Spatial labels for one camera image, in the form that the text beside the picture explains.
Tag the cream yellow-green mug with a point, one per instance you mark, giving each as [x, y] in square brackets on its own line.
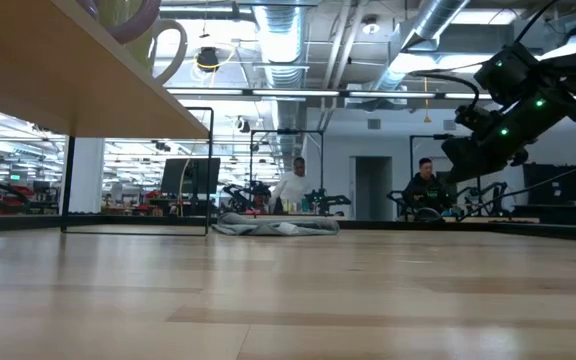
[138, 52]

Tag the person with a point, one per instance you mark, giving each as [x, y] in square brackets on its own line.
[293, 187]
[425, 192]

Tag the grey folded cloth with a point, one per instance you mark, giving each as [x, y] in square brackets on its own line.
[273, 226]

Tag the black storage cabinet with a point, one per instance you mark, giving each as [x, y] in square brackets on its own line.
[563, 192]

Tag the red background machine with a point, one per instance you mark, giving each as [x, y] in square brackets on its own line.
[3, 197]

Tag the silver ribbed ceiling duct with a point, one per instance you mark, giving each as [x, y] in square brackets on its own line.
[283, 45]
[418, 35]

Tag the dark background monitor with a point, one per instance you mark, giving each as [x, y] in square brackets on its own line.
[188, 175]

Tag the background black robot arm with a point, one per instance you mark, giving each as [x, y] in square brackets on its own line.
[488, 192]
[395, 200]
[328, 201]
[245, 195]

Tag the black background stand frame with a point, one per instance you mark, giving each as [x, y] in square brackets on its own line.
[288, 131]
[428, 136]

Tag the black hanging ceiling camera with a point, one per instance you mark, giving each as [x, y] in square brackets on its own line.
[208, 59]

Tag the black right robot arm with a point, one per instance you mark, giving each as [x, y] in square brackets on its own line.
[558, 80]

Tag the long ceiling light strip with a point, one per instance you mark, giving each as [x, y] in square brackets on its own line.
[318, 93]

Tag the grey doorway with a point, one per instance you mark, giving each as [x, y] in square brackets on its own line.
[372, 187]

